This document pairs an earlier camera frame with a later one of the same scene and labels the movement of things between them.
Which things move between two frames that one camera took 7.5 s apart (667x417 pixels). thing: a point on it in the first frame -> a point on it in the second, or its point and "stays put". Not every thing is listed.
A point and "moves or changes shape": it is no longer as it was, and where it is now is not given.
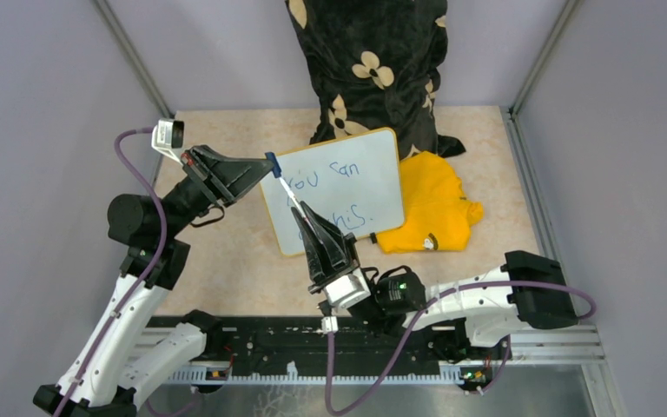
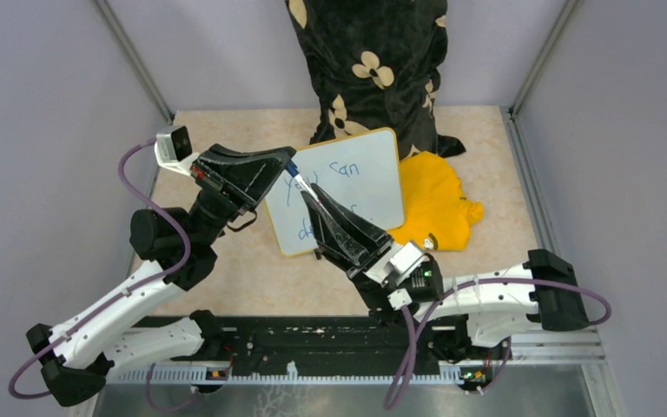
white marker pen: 297,202 -> 308,188
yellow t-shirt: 437,215 stays put
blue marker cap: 276,168 moves or changes shape
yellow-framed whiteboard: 353,182 stays put
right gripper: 317,265 -> 341,246
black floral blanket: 378,65 stays put
